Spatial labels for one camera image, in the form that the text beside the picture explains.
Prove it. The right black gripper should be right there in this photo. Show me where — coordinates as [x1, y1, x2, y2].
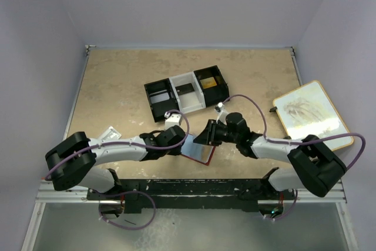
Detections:
[193, 119, 239, 146]

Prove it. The red leather card holder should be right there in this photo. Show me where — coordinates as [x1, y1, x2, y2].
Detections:
[181, 134, 215, 166]

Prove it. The black white three-compartment tray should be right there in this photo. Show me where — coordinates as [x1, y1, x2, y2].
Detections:
[144, 65, 230, 122]

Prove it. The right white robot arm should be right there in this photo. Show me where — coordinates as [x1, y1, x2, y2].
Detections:
[194, 112, 347, 199]

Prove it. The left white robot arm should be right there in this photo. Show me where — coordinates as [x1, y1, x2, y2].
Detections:
[45, 125, 188, 199]

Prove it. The white card in tray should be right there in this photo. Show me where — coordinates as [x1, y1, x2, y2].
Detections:
[150, 92, 170, 104]

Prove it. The black card in tray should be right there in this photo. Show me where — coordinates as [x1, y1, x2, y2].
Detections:
[176, 83, 194, 95]

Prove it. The gold card in tray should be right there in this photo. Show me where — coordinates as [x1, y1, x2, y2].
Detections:
[200, 77, 217, 89]

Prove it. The small printed plastic packet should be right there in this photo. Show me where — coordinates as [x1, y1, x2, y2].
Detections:
[98, 126, 122, 140]

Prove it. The black whiteboard eraser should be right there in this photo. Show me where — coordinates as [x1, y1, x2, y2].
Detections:
[269, 106, 277, 113]

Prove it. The wooden framed whiteboard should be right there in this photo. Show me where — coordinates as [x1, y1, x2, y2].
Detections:
[273, 81, 349, 139]

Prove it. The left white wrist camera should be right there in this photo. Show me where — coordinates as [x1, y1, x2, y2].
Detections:
[164, 112, 182, 130]

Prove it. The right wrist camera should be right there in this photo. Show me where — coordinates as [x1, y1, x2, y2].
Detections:
[214, 102, 229, 123]

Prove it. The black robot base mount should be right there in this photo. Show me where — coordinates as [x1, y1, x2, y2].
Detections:
[87, 176, 294, 214]

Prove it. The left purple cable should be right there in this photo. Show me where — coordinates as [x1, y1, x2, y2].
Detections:
[44, 109, 190, 229]

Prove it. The purple cable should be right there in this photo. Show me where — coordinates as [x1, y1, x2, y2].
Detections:
[220, 94, 367, 223]
[44, 109, 190, 229]

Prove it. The aluminium frame rail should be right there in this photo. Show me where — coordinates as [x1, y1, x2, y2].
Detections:
[22, 181, 360, 250]

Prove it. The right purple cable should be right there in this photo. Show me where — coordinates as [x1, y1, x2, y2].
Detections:
[220, 94, 367, 223]

